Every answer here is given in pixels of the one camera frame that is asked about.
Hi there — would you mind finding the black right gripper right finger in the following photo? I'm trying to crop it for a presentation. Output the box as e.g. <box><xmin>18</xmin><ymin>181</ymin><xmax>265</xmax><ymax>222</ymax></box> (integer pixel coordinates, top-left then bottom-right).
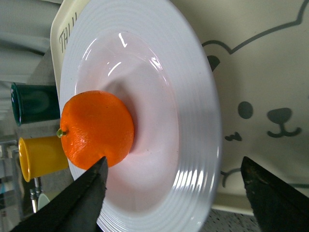
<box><xmin>241</xmin><ymin>157</ymin><xmax>309</xmax><ymax>232</ymax></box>

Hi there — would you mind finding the orange fruit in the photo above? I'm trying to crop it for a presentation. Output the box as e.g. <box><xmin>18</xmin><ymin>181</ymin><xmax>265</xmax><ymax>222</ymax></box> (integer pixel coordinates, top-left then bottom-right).
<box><xmin>57</xmin><ymin>90</ymin><xmax>134</xmax><ymax>170</ymax></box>

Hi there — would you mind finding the cream bear tray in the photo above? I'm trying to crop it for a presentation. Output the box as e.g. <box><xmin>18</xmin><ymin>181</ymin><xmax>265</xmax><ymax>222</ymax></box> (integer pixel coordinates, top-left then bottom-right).
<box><xmin>51</xmin><ymin>0</ymin><xmax>309</xmax><ymax>215</ymax></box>

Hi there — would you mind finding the dark green cup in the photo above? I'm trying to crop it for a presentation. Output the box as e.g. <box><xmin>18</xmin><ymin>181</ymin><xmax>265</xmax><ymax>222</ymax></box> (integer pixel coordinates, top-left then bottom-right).
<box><xmin>11</xmin><ymin>83</ymin><xmax>60</xmax><ymax>126</ymax></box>

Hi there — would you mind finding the yellow cup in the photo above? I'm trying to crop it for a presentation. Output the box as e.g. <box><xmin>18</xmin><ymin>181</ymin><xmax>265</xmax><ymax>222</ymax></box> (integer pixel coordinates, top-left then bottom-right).
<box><xmin>18</xmin><ymin>136</ymin><xmax>69</xmax><ymax>182</ymax></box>

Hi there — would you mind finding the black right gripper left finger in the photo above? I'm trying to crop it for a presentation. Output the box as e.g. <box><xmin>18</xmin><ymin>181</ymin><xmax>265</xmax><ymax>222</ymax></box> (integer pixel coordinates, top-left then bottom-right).
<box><xmin>12</xmin><ymin>157</ymin><xmax>108</xmax><ymax>232</ymax></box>

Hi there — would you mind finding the white ridged plate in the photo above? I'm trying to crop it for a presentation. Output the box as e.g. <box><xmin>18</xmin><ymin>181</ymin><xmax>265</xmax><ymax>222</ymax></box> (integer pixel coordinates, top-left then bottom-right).
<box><xmin>58</xmin><ymin>0</ymin><xmax>222</xmax><ymax>232</ymax></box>

